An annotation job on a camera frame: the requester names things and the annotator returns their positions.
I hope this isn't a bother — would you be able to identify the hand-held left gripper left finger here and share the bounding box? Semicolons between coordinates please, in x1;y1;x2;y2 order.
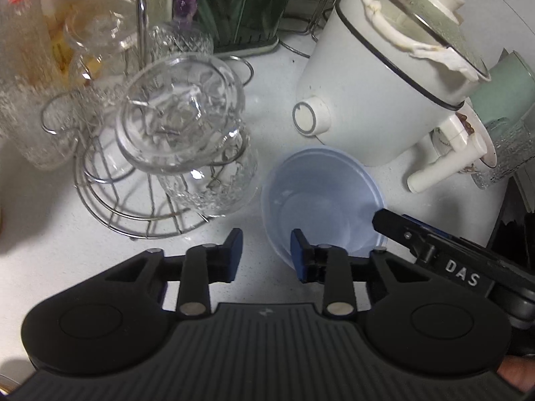
96;228;244;317

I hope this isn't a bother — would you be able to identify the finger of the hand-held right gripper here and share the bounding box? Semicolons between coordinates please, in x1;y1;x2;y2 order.
372;209;438;265
401;214;464;241

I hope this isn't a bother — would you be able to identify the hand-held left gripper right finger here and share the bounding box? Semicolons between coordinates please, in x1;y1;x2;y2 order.
290;229;435;317

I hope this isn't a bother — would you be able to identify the blue plastic bowl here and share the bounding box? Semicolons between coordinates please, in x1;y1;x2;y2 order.
260;148;388;269

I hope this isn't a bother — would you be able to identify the person's right hand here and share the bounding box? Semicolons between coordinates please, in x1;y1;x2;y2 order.
497;354;535;394

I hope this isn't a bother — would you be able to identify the cut glass cup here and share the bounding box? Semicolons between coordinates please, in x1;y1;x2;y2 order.
63;0;140;53
156;127;259;219
115;55;247;174
148;21;215;61

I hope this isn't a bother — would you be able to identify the textured glass tumbler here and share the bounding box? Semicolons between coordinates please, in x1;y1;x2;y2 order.
472;119;535;190

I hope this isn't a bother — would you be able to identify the white electric pot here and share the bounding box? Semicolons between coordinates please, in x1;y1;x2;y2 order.
294;0;492;166

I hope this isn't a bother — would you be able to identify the mint green cup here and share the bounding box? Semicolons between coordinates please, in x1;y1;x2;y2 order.
470;50;535;134

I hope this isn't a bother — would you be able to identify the glass pot lid white knob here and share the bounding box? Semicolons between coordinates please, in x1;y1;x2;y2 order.
357;0;493;83

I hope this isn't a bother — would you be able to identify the green chopstick holder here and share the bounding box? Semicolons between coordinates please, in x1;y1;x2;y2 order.
167;0;304;57

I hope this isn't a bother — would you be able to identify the textured glass pitcher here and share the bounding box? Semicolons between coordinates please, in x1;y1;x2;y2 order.
0;0;82;171

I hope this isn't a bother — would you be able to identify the wire cup rack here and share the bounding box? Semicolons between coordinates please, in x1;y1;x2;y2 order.
41;0;256;241

